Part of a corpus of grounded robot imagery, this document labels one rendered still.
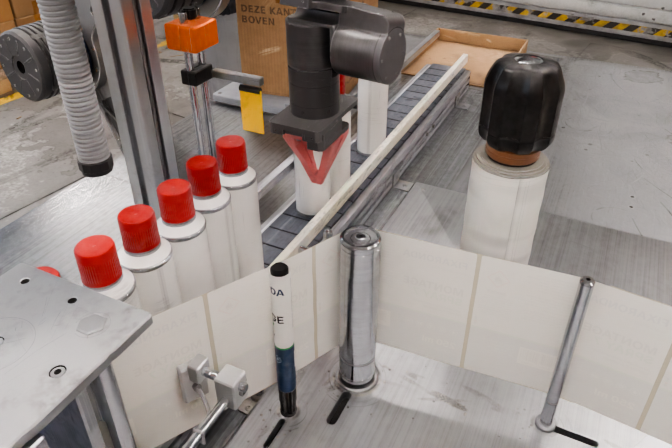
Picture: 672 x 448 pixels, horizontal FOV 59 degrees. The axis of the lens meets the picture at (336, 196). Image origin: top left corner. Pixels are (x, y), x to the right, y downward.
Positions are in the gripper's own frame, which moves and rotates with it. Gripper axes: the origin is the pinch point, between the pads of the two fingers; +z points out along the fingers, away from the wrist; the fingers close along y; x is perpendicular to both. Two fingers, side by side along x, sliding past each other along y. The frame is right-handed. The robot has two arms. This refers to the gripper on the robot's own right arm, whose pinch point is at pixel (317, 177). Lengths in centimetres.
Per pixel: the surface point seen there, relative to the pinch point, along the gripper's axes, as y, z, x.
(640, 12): 424, 86, -34
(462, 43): 112, 19, 12
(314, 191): 8.9, 8.7, 5.4
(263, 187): 2.0, 5.3, 9.5
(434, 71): 75, 14, 9
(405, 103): 55, 14, 8
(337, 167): 14.6, 7.5, 4.5
